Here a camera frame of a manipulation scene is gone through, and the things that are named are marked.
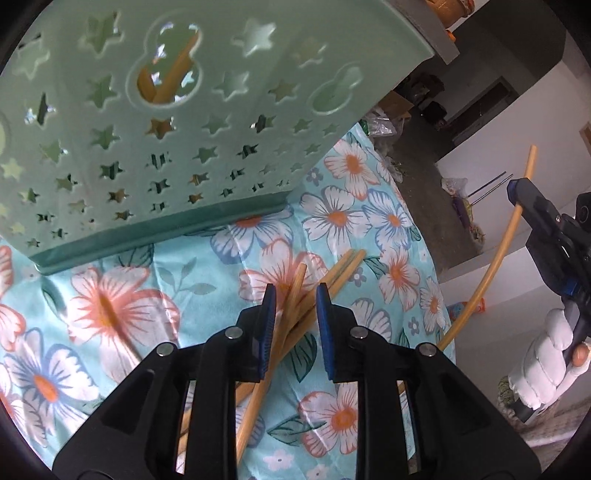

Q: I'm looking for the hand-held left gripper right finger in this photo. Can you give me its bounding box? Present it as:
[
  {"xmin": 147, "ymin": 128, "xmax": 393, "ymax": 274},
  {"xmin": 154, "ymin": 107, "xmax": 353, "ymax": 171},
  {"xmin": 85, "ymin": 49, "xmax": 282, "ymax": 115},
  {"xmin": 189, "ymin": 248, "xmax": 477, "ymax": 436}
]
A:
[{"xmin": 315, "ymin": 282, "xmax": 542, "ymax": 480}]

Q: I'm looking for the person's right hand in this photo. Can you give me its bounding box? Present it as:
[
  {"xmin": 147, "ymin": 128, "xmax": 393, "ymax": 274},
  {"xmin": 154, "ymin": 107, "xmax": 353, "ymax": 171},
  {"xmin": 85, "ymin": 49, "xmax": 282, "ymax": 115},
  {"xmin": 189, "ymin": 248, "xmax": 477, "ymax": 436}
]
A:
[{"xmin": 509, "ymin": 308, "xmax": 591, "ymax": 411}]

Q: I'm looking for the orange container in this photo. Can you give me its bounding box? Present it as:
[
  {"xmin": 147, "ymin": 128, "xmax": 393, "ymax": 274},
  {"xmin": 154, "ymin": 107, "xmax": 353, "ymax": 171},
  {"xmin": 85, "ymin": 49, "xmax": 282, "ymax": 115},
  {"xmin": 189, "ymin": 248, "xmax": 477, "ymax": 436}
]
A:
[{"xmin": 422, "ymin": 0, "xmax": 476, "ymax": 24}]

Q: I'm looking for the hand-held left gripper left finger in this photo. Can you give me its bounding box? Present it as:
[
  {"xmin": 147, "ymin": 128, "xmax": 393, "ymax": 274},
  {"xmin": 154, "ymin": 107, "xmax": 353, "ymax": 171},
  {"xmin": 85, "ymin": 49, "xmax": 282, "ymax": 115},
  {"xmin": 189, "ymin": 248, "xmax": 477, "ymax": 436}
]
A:
[{"xmin": 52, "ymin": 283, "xmax": 278, "ymax": 480}]

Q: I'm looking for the cardboard box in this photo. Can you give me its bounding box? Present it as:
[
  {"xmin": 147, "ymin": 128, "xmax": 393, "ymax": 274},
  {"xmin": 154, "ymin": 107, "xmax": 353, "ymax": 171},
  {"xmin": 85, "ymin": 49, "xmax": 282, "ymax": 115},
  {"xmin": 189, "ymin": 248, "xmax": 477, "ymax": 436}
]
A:
[{"xmin": 381, "ymin": 90, "xmax": 414, "ymax": 121}]

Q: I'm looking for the pile of plastic bags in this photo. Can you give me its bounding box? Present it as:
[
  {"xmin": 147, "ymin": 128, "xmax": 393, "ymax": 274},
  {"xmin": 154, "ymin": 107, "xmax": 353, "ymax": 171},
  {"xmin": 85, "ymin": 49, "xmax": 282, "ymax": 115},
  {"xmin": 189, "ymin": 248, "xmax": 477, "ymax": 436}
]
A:
[{"xmin": 360, "ymin": 104, "xmax": 407, "ymax": 139}]

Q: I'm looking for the thin metal rod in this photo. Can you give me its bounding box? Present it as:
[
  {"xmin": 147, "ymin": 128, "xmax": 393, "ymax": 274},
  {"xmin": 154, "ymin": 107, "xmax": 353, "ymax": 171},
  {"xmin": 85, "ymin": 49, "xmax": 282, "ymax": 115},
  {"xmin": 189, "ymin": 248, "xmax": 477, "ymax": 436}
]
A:
[
  {"xmin": 470, "ymin": 174, "xmax": 514, "ymax": 205},
  {"xmin": 467, "ymin": 172, "xmax": 508, "ymax": 196}
]

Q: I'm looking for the floral turquoise blanket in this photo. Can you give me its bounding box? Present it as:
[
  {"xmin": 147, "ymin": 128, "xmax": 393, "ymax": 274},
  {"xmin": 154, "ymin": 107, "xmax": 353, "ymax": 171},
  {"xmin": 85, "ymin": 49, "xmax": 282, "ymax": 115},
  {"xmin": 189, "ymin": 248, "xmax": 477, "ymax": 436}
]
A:
[{"xmin": 0, "ymin": 122, "xmax": 458, "ymax": 480}]

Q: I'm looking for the green star-perforated utensil holder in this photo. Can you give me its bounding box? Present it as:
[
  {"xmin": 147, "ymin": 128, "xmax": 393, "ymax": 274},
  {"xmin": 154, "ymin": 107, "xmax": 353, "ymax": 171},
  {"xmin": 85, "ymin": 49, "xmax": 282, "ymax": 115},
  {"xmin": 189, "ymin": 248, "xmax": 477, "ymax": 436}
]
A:
[{"xmin": 0, "ymin": 0, "xmax": 437, "ymax": 278}]

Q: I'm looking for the orange plastic item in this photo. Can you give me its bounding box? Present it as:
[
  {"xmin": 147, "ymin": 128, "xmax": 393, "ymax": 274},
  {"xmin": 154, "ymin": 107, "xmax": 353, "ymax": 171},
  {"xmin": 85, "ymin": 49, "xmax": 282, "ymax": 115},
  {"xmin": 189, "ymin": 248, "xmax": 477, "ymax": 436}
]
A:
[{"xmin": 448, "ymin": 298, "xmax": 488, "ymax": 317}]

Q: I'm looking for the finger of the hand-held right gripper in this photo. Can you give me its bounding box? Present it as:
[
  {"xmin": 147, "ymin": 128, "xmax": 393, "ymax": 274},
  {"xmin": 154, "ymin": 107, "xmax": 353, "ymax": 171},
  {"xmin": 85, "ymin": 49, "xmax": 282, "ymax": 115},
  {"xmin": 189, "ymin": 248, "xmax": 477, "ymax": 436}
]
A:
[
  {"xmin": 525, "ymin": 241, "xmax": 581, "ymax": 297},
  {"xmin": 505, "ymin": 178, "xmax": 563, "ymax": 232}
]

